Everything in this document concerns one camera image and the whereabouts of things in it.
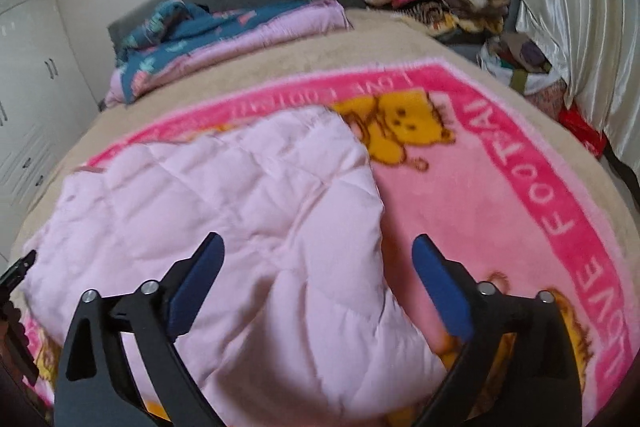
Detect beige bed cover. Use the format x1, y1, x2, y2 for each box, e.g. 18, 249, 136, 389
10, 7, 640, 258

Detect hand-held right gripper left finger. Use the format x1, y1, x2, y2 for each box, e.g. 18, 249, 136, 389
54, 232, 224, 427

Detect pink quilted jacket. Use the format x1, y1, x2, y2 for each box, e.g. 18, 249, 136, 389
22, 104, 448, 427

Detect white satin curtain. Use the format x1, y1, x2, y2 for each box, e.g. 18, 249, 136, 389
479, 0, 640, 168

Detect red bag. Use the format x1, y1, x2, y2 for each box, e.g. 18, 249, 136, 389
557, 104, 607, 156

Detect white wardrobe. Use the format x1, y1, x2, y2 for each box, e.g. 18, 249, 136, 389
0, 0, 101, 202

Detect blue floral pink quilt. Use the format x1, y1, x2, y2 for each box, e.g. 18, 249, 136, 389
102, 0, 353, 108

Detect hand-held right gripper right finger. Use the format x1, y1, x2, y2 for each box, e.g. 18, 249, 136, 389
411, 234, 583, 427

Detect pink bear printed blanket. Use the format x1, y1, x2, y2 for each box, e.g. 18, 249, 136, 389
15, 59, 635, 427

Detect bag of clothes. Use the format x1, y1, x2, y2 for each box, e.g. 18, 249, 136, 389
477, 32, 557, 94

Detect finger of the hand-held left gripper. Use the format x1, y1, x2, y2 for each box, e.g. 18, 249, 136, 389
0, 297, 40, 385
0, 249, 38, 290

